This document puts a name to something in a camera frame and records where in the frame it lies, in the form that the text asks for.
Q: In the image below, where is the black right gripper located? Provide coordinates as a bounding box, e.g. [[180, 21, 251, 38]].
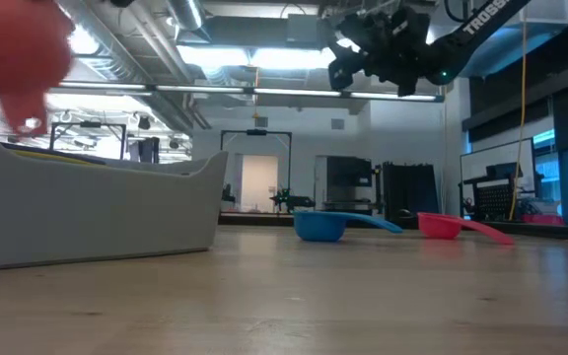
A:
[[326, 7, 433, 98]]

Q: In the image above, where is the whiteboard with black frame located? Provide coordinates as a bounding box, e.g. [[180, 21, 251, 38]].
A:
[[459, 137, 536, 218]]

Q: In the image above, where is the large silver ceiling duct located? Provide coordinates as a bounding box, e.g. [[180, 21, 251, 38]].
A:
[[56, 0, 211, 130]]

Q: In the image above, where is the long ceiling light bar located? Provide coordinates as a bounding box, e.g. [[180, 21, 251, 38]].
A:
[[46, 81, 446, 103]]

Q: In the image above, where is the white door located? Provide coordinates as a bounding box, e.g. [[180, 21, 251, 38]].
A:
[[240, 154, 280, 214]]

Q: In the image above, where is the orange plastic measuring cup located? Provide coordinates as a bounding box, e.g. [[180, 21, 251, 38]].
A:
[[0, 0, 76, 138]]

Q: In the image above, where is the black monitor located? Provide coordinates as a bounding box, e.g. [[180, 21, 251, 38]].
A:
[[484, 161, 525, 181]]

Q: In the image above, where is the grey plastic basket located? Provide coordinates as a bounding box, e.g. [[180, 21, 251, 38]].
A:
[[0, 108, 230, 273]]

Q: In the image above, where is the yellow power cable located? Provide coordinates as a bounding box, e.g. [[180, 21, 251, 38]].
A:
[[507, 19, 529, 222]]

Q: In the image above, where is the blue plastic measuring cup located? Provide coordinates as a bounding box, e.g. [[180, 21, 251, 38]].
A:
[[293, 210, 404, 244]]

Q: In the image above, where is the dark wall board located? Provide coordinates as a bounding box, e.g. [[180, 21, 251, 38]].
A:
[[325, 156, 374, 188]]

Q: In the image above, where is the black pegboard cart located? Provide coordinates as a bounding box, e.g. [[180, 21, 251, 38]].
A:
[[461, 177, 518, 222]]

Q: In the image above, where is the grey ceiling unit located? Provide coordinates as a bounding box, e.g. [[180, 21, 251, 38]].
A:
[[286, 13, 320, 44]]

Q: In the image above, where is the black cabinet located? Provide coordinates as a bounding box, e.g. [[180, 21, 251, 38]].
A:
[[381, 161, 442, 223]]

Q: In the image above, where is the black gantry frame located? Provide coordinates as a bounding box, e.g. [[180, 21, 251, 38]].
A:
[[217, 128, 294, 216], [48, 120, 128, 162]]

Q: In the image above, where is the red plastic measuring cup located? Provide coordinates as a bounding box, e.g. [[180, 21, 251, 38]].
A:
[[416, 211, 516, 247]]

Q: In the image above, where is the small silver ceiling duct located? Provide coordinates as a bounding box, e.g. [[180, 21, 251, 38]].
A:
[[165, 0, 207, 32]]

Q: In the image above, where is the red and black toolbox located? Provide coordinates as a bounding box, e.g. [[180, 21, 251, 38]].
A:
[[520, 212, 565, 227]]

